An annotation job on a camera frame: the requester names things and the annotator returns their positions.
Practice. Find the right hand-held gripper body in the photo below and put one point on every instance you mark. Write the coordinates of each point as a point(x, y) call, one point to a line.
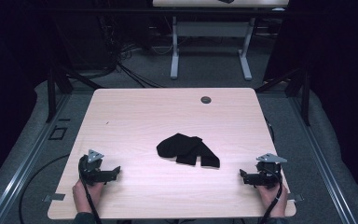
point(267, 175)

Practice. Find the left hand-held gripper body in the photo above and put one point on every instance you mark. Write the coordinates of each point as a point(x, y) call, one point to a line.
point(93, 174)

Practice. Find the person's left hand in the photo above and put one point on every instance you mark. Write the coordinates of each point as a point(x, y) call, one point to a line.
point(84, 194)

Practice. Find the person's right hand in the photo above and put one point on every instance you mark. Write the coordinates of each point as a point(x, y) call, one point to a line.
point(272, 199)

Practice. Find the black cloth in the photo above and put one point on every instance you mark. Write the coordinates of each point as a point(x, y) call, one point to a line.
point(186, 149)

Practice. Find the black metal stand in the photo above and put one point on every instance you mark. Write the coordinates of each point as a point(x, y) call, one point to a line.
point(306, 96)
point(52, 93)

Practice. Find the white-legged desk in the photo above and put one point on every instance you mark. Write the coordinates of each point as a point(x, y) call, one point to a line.
point(211, 29)

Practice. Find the black object on desk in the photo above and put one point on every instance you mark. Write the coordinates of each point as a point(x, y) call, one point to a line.
point(227, 1)

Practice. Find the grey table bracket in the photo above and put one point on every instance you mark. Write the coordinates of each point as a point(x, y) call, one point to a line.
point(54, 197)

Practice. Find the aluminium floor rail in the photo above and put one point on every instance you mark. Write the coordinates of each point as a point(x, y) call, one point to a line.
point(28, 165)
point(323, 161)

